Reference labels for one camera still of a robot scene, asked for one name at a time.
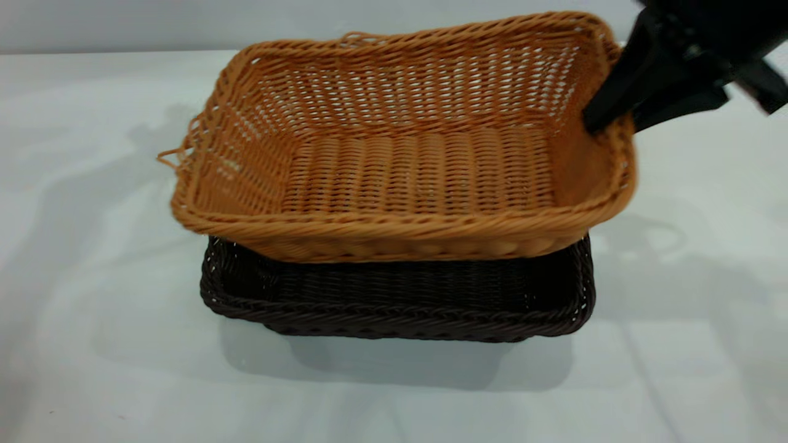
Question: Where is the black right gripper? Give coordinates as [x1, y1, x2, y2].
[582, 0, 788, 134]

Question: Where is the orange wicker basket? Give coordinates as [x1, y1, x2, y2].
[157, 11, 638, 264]

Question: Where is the dark brown wicker basket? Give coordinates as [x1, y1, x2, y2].
[200, 234, 597, 343]

